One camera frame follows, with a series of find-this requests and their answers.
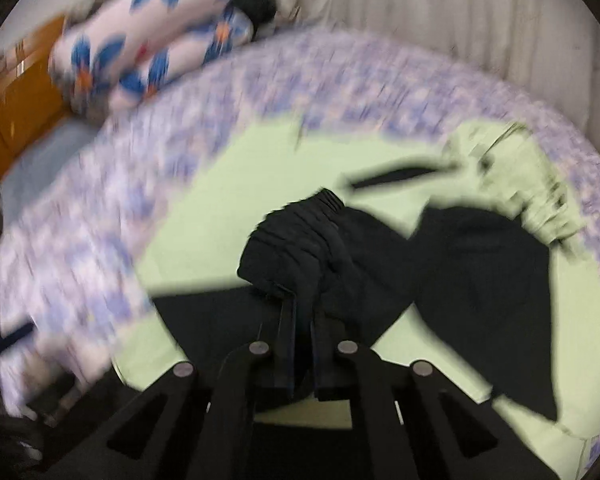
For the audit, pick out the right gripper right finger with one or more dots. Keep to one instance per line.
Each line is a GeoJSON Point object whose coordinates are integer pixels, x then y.
{"type": "Point", "coordinates": [330, 369]}

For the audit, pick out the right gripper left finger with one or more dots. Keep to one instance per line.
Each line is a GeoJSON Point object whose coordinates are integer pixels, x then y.
{"type": "Point", "coordinates": [285, 344]}

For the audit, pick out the green and black garment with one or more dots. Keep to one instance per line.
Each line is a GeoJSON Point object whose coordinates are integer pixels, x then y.
{"type": "Point", "coordinates": [481, 255]}

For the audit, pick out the black clothes pile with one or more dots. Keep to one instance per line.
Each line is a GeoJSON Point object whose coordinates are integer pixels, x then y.
{"type": "Point", "coordinates": [259, 12]}

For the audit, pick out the purple cat print blanket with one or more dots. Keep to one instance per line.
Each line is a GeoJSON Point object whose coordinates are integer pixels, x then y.
{"type": "Point", "coordinates": [164, 195]}

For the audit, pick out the small blue flower pillow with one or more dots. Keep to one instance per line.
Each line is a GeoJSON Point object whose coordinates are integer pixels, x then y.
{"type": "Point", "coordinates": [199, 45]}

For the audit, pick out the large blue flower pillow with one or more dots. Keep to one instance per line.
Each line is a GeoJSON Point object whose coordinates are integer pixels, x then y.
{"type": "Point", "coordinates": [88, 58]}

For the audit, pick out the cream curtain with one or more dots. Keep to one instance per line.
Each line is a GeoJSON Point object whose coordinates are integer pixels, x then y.
{"type": "Point", "coordinates": [549, 47]}

